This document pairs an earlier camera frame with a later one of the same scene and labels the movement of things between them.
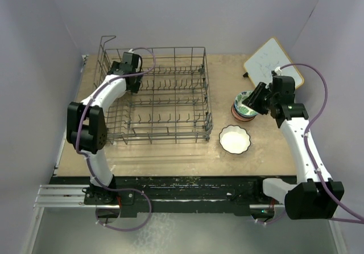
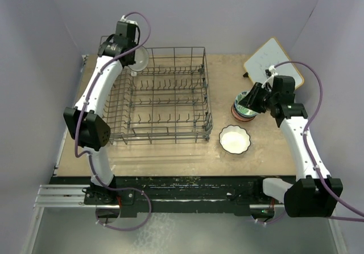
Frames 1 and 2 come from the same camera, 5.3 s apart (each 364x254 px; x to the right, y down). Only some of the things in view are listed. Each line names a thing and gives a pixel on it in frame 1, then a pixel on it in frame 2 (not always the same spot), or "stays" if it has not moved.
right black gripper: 252,101 stays
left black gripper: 134,88 → 132,62
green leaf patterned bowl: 241,109 stays
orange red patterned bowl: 239,117 stays
